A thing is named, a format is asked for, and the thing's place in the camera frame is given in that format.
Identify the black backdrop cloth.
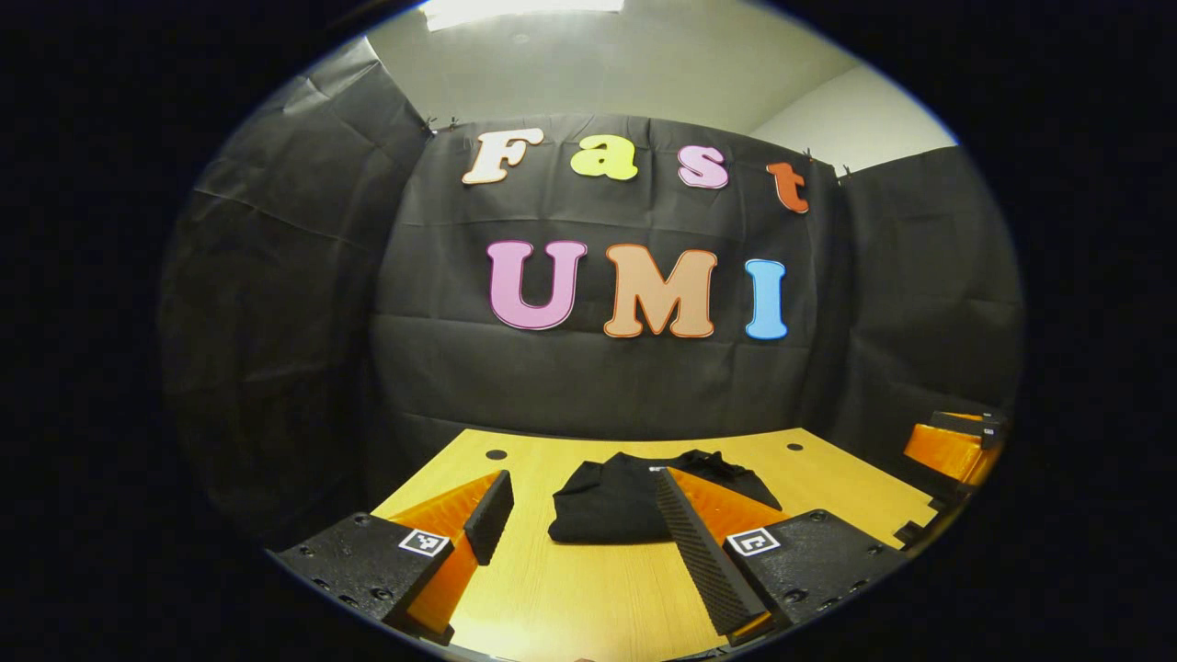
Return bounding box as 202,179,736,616
158,37,1026,553

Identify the ceiling light panel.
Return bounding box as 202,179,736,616
418,0,626,31

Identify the black garment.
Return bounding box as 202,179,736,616
548,450,783,543

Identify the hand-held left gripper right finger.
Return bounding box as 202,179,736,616
655,467,911,645

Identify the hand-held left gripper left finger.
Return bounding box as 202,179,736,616
276,470,514,645

